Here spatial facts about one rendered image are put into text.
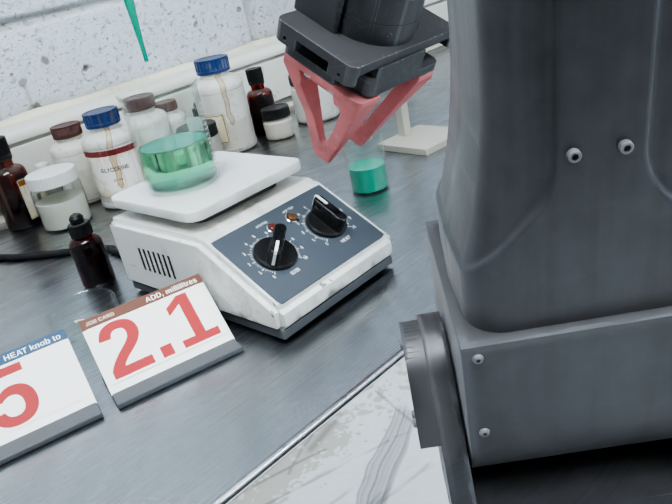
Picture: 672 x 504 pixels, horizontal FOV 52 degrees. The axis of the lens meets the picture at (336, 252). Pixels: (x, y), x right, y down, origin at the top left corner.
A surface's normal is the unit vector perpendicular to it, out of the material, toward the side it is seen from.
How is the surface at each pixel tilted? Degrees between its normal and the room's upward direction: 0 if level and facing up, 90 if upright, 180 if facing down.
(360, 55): 30
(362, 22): 104
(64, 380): 40
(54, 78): 90
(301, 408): 0
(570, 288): 100
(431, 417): 59
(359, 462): 0
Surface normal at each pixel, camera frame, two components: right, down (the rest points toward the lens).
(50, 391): 0.19, -0.50
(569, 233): 0.04, 0.56
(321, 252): 0.21, -0.70
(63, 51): 0.71, 0.17
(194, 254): -0.65, 0.43
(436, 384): -0.09, -0.10
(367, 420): -0.18, -0.89
